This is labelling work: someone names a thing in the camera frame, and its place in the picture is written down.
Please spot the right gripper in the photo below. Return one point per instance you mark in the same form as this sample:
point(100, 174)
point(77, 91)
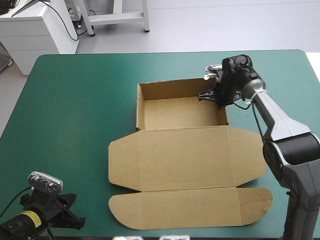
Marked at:
point(227, 85)

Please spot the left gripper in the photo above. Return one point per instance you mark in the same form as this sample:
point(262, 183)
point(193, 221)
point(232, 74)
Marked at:
point(45, 203)

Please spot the brown cardboard box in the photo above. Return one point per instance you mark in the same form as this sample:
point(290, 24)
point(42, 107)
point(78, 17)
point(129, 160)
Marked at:
point(185, 162)

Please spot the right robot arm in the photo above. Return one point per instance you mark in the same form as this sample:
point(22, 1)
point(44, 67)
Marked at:
point(285, 140)

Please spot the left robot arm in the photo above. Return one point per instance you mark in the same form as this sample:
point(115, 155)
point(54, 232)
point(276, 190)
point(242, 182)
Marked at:
point(15, 226)

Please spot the white cabinet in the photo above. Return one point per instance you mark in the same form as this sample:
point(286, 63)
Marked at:
point(32, 35)

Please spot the black keyboard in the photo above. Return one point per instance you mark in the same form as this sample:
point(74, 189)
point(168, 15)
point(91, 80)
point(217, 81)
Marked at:
point(3, 7)

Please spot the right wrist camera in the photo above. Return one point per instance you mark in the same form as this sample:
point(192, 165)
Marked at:
point(212, 71)

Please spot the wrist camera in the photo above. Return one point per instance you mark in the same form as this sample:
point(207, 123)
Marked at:
point(45, 182)
point(212, 71)

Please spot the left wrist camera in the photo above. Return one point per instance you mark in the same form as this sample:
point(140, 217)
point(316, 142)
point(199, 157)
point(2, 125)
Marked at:
point(45, 182)

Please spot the white table frame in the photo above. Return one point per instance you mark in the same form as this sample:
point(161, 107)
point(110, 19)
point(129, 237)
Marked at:
point(117, 17)

